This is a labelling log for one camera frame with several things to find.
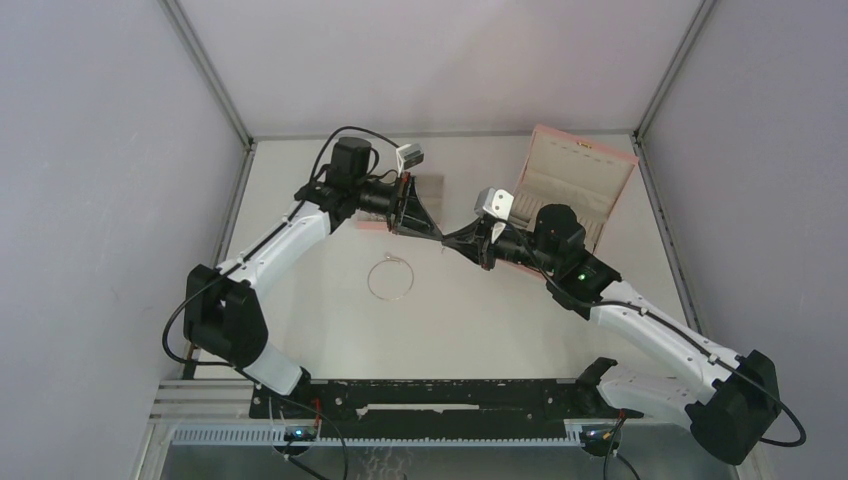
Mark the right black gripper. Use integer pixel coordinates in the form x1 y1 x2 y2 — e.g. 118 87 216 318
441 216 559 274

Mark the black mounting rail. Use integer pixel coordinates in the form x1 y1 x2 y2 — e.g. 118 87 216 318
248 379 619 436

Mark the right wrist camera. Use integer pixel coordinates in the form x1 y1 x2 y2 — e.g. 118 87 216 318
474 187 514 243

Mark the white slotted cable duct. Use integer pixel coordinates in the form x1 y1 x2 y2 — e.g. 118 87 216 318
171 424 585 447

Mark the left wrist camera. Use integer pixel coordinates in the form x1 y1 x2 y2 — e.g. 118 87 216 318
395 143 424 175

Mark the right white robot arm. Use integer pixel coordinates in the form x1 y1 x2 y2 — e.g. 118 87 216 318
441 204 780 465

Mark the pink jewelry box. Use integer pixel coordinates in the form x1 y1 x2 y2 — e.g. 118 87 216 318
489 125 639 254

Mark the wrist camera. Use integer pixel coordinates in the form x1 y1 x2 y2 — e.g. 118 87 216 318
395 143 424 175
474 187 514 243

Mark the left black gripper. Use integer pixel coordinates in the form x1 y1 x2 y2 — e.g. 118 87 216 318
352 173 442 242

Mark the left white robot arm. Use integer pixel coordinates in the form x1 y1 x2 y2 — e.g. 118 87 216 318
182 136 424 417

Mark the pink compartment tray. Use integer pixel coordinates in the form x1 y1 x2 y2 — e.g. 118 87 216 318
358 176 426 233

